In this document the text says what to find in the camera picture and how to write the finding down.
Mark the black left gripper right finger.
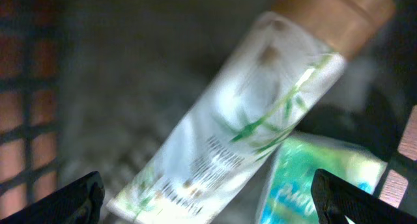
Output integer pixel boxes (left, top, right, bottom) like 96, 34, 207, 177
311, 169, 416, 224

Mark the white tube with gold cap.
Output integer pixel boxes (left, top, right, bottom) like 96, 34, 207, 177
107, 0, 395, 223

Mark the dark grey plastic basket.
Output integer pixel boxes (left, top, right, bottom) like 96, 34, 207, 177
1, 0, 416, 223

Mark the teal tissue pack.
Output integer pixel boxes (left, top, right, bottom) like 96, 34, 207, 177
255, 132, 387, 224

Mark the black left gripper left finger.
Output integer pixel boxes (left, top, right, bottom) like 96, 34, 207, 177
1, 171, 105, 224

